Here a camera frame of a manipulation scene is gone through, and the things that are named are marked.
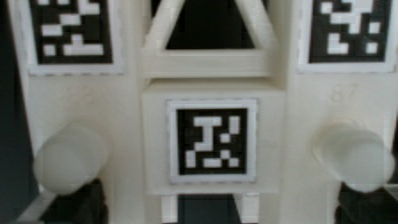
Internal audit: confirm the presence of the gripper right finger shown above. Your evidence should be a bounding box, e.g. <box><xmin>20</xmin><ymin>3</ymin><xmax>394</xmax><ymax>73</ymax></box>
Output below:
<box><xmin>333</xmin><ymin>185</ymin><xmax>398</xmax><ymax>224</ymax></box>

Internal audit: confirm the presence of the white chair seat part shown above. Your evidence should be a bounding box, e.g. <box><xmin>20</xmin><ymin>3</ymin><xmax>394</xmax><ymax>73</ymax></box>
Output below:
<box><xmin>33</xmin><ymin>77</ymin><xmax>394</xmax><ymax>224</ymax></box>

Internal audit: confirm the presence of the white chair back frame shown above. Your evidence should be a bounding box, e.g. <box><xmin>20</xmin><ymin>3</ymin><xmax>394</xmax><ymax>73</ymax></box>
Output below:
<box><xmin>4</xmin><ymin>0</ymin><xmax>398</xmax><ymax>224</ymax></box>

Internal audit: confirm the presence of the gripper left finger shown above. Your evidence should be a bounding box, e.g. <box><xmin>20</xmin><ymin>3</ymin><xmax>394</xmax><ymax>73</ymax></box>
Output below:
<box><xmin>15</xmin><ymin>179</ymin><xmax>111</xmax><ymax>224</ymax></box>

